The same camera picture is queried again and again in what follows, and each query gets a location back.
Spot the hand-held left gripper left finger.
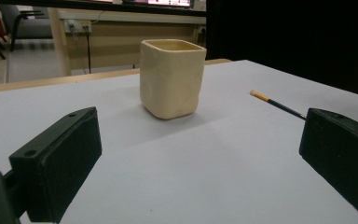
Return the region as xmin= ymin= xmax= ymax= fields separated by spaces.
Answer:
xmin=8 ymin=106 xmax=103 ymax=224

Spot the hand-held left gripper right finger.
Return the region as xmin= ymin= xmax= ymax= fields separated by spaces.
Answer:
xmin=298 ymin=107 xmax=358 ymax=224

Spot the dark pencil with eraser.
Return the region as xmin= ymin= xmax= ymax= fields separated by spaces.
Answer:
xmin=249 ymin=90 xmax=308 ymax=121

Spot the cream square ceramic cup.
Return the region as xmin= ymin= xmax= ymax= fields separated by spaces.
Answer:
xmin=139 ymin=38 xmax=207 ymax=120

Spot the light wooden desk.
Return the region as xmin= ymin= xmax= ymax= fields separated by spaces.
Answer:
xmin=48 ymin=7 xmax=207 ymax=77

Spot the white power strip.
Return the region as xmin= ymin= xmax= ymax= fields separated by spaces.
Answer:
xmin=63 ymin=19 xmax=93 ymax=35

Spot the black cable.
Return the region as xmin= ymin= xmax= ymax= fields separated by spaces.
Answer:
xmin=85 ymin=26 xmax=92 ymax=75

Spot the grey chair with black frame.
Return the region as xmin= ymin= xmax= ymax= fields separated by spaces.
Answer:
xmin=0 ymin=4 xmax=54 ymax=52

